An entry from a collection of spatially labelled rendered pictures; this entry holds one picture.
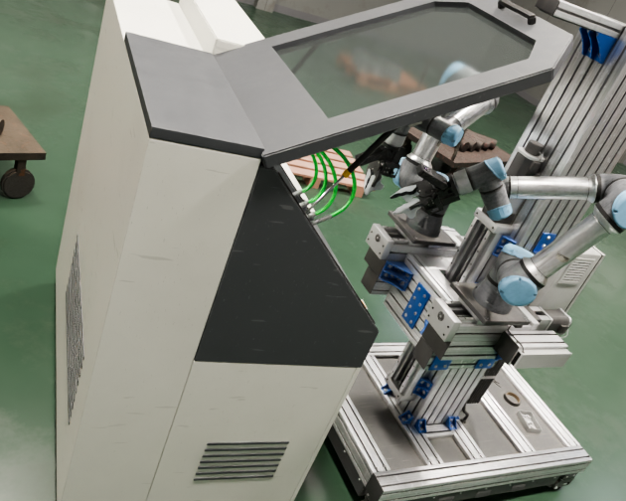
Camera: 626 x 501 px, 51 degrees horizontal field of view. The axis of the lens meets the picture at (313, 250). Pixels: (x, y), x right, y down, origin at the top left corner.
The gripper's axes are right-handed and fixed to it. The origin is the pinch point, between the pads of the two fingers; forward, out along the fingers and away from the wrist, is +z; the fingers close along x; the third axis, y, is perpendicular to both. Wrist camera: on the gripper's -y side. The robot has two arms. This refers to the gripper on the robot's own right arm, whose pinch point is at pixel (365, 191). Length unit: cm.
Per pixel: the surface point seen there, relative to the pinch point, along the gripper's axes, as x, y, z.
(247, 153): -47, -65, -26
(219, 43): 23, -60, -32
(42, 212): 157, -95, 122
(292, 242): -47, -45, -3
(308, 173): 254, 103, 111
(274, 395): -47, -30, 56
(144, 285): -47, -81, 16
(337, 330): -47, -18, 27
